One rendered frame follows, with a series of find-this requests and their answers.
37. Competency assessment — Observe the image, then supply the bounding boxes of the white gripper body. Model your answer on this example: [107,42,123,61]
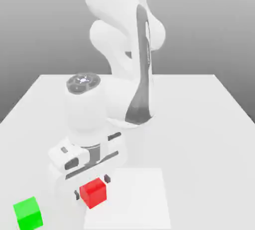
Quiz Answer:
[56,143,128,194]

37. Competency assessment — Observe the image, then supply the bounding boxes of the small red cube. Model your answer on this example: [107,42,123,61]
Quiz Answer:
[79,177,108,210]

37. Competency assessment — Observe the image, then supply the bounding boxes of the small green cube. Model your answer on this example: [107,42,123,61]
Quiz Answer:
[12,196,44,230]

